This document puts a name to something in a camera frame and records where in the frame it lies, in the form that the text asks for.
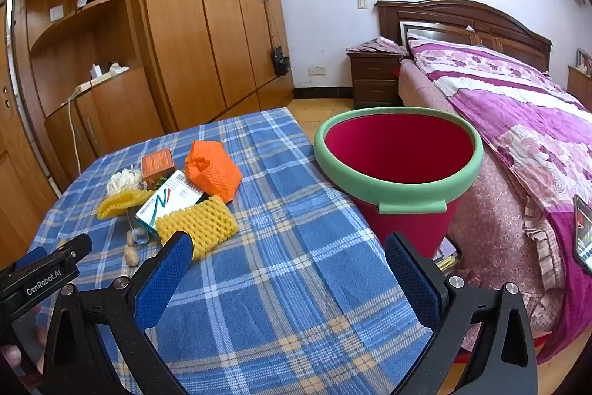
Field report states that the large wooden wardrobe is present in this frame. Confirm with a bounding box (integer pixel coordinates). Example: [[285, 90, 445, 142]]
[[6, 0, 294, 191]]

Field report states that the red bucket with green rim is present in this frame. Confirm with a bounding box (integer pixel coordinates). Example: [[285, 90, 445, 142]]
[[313, 106, 484, 258]]

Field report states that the small orange cardboard box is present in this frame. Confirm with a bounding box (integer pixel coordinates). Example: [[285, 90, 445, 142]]
[[141, 148, 176, 190]]

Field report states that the yellow foam fruit net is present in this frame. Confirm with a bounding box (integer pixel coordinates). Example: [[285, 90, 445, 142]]
[[155, 195, 239, 261]]

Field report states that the orange foam fruit net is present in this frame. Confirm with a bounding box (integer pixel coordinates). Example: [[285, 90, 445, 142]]
[[185, 140, 243, 204]]

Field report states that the dark wooden headboard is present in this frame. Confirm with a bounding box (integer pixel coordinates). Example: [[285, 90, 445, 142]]
[[375, 0, 552, 72]]

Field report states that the blue plaid tablecloth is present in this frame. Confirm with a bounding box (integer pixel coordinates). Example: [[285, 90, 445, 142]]
[[33, 108, 431, 394]]

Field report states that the bed with purple floral quilt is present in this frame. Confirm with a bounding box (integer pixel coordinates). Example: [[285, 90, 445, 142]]
[[407, 34, 591, 362]]

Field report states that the white cable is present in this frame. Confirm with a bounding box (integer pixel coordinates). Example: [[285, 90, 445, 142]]
[[67, 86, 94, 177]]

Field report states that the white foam fruit net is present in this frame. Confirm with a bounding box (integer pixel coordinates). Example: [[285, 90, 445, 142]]
[[106, 168, 144, 197]]

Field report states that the white teal medicine box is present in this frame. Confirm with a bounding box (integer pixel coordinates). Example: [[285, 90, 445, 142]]
[[135, 170, 205, 235]]

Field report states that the dark wooden nightstand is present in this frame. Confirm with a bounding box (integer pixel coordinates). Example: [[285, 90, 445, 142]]
[[347, 52, 403, 109]]

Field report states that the folded cloth on nightstand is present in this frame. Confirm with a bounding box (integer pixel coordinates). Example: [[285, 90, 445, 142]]
[[346, 36, 408, 56]]

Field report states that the far side wooden nightstand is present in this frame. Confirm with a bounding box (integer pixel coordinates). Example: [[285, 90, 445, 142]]
[[567, 66, 592, 111]]

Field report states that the smartphone on bed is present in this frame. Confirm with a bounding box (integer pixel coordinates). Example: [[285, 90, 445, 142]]
[[573, 195, 592, 276]]

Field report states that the person's left hand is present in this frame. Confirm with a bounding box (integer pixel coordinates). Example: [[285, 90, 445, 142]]
[[0, 305, 47, 382]]

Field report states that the peanut shell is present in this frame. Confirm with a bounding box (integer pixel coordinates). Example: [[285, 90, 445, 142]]
[[124, 230, 139, 268]]

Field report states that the black bag on wardrobe handle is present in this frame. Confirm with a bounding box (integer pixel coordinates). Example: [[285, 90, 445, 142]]
[[271, 46, 291, 76]]

